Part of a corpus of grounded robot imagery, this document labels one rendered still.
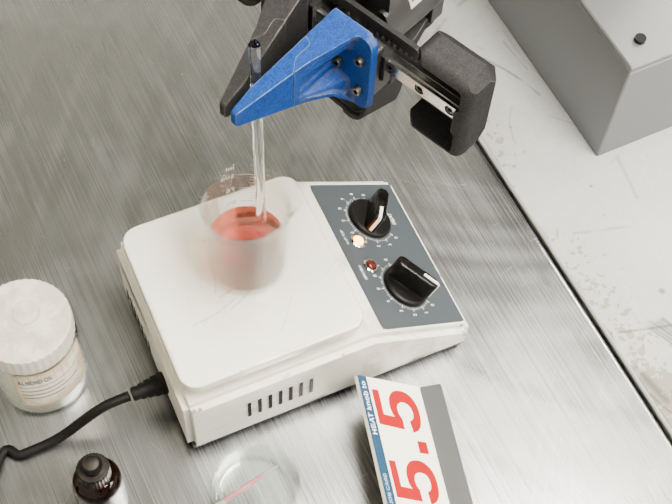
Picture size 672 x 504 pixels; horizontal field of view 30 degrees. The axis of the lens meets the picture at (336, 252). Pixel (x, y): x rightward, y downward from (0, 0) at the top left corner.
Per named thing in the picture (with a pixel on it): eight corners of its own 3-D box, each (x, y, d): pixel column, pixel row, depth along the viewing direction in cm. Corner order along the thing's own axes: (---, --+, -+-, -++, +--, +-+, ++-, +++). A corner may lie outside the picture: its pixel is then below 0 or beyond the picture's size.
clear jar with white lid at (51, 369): (-19, 364, 83) (-46, 309, 76) (60, 318, 85) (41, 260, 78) (26, 434, 81) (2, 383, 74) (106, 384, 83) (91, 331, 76)
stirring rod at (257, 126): (262, 241, 78) (253, 34, 60) (269, 247, 78) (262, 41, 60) (255, 247, 78) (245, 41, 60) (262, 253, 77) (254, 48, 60)
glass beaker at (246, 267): (203, 303, 77) (196, 236, 70) (205, 228, 80) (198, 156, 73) (301, 302, 77) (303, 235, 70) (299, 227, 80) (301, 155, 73)
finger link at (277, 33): (318, -5, 63) (316, 69, 68) (266, -42, 64) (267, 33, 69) (221, 76, 60) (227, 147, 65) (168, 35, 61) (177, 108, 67)
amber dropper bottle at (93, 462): (138, 502, 79) (126, 462, 73) (101, 534, 78) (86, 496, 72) (108, 468, 80) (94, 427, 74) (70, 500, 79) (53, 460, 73)
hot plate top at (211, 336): (292, 178, 82) (292, 170, 82) (369, 328, 77) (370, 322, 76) (118, 238, 80) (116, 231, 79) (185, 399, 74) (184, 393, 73)
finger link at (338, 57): (379, 38, 62) (372, 110, 67) (324, -1, 63) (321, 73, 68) (283, 122, 59) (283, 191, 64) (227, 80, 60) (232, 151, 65)
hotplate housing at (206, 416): (385, 197, 91) (394, 133, 84) (467, 347, 85) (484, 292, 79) (93, 303, 86) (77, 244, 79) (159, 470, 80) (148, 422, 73)
